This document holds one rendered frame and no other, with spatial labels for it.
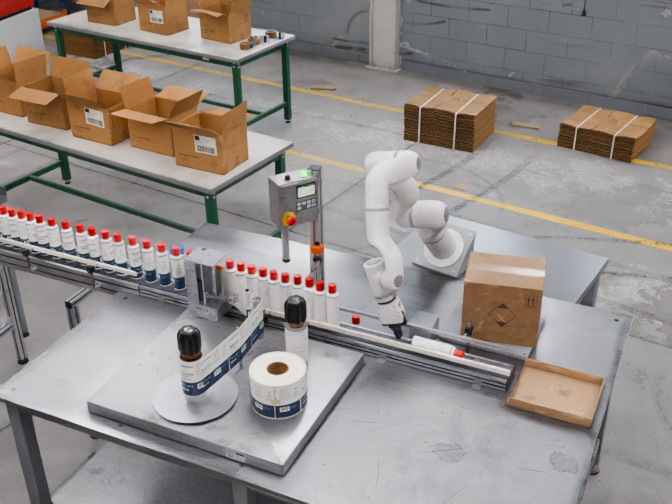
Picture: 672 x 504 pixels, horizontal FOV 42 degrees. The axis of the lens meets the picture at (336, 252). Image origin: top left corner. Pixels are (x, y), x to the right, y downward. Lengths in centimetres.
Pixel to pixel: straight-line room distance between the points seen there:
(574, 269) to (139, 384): 201
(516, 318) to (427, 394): 48
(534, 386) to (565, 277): 83
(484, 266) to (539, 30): 529
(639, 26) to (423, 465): 590
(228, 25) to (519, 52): 285
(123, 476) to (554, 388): 184
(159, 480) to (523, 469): 162
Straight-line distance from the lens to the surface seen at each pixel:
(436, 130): 746
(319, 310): 352
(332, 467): 302
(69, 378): 355
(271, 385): 305
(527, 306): 347
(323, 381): 329
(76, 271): 415
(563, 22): 853
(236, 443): 306
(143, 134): 553
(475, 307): 349
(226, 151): 511
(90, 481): 400
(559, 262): 421
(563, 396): 338
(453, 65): 907
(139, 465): 402
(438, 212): 368
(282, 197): 337
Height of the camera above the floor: 291
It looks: 30 degrees down
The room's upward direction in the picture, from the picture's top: 1 degrees counter-clockwise
